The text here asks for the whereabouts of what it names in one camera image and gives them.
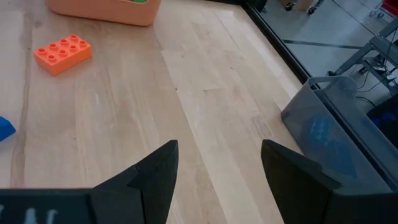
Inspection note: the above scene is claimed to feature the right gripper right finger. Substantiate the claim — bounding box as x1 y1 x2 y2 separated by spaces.
260 139 342 224

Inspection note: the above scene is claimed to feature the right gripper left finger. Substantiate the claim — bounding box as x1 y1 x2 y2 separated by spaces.
90 139 180 224

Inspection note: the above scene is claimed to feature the blue toy building block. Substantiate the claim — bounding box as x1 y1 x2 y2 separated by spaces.
323 139 358 180
306 113 332 147
0 116 17 142

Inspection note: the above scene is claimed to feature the orange toy building block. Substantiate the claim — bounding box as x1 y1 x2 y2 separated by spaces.
32 33 93 77

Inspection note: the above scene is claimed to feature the grey translucent plastic bin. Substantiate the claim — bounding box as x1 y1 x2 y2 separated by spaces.
280 75 398 192

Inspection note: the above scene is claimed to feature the tan wheeled dolly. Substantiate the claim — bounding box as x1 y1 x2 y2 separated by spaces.
279 0 326 16

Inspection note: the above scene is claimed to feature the orange plastic bin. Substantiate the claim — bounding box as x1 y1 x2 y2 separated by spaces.
45 0 162 27

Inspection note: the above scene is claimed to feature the red tool cart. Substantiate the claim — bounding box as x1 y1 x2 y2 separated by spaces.
381 0 398 12

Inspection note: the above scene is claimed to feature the grey metal workbench frame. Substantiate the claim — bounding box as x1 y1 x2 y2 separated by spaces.
328 18 398 94

